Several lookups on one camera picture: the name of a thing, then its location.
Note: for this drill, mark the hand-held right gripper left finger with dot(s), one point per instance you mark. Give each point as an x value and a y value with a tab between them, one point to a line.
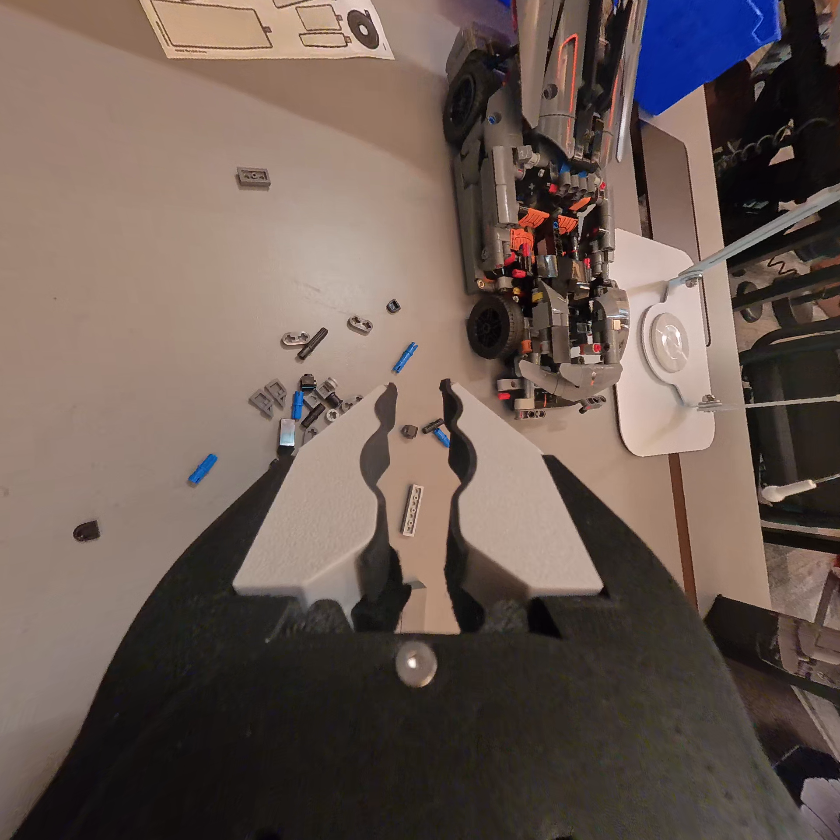
315	525

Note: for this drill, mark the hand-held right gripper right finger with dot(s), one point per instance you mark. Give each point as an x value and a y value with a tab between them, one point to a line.
525	525

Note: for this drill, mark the light grey studded lego plate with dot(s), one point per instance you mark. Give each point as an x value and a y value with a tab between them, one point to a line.
412	510

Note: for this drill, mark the pile of small lego pieces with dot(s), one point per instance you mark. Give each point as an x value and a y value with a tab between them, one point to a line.
298	403

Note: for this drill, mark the blue lego pin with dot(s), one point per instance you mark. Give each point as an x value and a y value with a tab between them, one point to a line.
202	469

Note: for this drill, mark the small black round lego piece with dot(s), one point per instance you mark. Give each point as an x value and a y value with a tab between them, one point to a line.
85	530

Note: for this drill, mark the black lego set box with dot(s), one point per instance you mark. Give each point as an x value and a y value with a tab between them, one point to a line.
774	643

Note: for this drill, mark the grey lego car model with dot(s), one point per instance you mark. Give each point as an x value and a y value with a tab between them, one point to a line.
525	197

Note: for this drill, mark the small dark grey lego piece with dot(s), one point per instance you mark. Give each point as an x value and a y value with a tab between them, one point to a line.
254	177

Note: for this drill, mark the white adjustable stand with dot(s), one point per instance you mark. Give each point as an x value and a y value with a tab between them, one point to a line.
663	407

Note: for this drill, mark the black office chair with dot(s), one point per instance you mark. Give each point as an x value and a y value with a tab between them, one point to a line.
787	407

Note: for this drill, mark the printed sticker sheet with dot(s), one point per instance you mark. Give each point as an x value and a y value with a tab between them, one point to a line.
262	26

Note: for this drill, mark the blue storage bin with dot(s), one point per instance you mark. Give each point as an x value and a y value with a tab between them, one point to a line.
695	46

